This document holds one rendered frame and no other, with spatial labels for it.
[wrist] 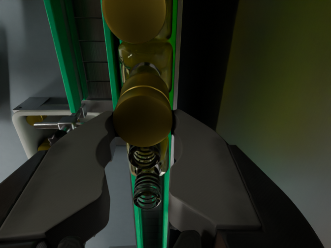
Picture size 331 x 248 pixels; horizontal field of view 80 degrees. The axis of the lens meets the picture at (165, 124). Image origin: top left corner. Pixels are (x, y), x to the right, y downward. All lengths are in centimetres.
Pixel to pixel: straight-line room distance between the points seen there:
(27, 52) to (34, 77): 6
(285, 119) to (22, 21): 57
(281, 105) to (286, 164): 5
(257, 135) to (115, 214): 77
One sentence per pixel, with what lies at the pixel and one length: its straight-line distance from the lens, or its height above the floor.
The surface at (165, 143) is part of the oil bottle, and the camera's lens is 26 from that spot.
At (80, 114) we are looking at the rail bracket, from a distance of 44.
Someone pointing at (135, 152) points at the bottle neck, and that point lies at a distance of 19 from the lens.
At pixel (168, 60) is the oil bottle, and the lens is 20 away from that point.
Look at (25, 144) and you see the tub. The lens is 64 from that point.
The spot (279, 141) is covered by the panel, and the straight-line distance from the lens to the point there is 21.
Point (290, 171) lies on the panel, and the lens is 20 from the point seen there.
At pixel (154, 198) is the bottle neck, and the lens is 23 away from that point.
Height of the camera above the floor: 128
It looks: 60 degrees down
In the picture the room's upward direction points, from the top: 174 degrees clockwise
